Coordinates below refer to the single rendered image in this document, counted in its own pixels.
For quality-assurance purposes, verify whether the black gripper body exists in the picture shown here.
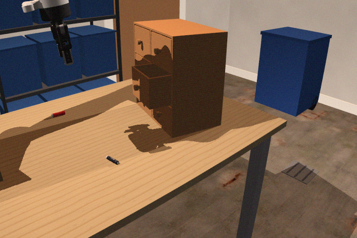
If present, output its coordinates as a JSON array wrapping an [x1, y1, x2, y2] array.
[[39, 3, 71, 37]]

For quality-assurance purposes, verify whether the small orange wooden chest of drawers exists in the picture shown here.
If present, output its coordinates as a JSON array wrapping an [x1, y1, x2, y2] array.
[[134, 19, 228, 138]]

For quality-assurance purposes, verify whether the black aaa battery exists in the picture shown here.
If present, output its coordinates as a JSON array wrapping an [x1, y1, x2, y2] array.
[[106, 156, 119, 165]]

